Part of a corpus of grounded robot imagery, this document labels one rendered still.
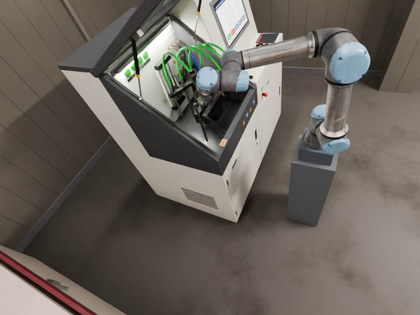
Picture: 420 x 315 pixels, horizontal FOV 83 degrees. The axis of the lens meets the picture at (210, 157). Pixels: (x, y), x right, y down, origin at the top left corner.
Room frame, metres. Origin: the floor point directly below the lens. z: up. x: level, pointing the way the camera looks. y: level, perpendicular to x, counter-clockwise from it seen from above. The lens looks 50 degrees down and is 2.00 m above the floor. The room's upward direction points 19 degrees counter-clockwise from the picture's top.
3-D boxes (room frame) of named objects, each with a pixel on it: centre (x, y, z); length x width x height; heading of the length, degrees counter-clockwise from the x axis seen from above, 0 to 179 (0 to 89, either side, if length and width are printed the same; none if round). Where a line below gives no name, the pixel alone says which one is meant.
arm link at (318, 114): (0.78, -0.62, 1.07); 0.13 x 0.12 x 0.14; 167
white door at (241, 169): (1.12, -0.25, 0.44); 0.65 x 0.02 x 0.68; 140
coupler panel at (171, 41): (1.63, -0.01, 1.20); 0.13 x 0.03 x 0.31; 140
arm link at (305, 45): (0.84, -0.40, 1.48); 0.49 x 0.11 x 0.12; 77
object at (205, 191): (1.30, -0.04, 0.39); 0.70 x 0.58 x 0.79; 140
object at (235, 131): (1.13, -0.24, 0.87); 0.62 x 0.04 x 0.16; 140
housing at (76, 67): (1.84, 0.07, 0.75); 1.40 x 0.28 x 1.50; 140
